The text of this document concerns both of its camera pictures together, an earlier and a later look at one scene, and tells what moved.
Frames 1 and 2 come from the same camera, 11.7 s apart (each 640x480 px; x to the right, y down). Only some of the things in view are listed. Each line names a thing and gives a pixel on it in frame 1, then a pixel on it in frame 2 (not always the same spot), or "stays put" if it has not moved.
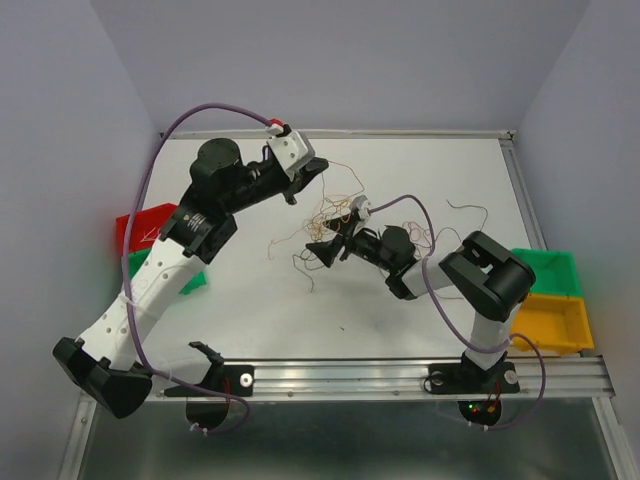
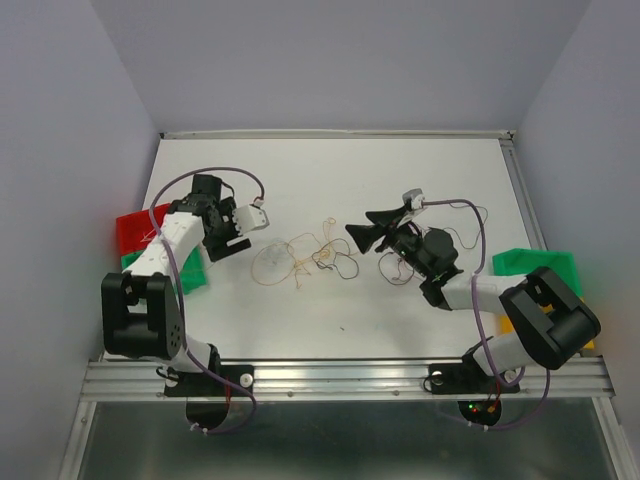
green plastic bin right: x=556 y=272 stays put
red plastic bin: x=147 y=225 stays put
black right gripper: x=327 y=250 -> x=365 y=235
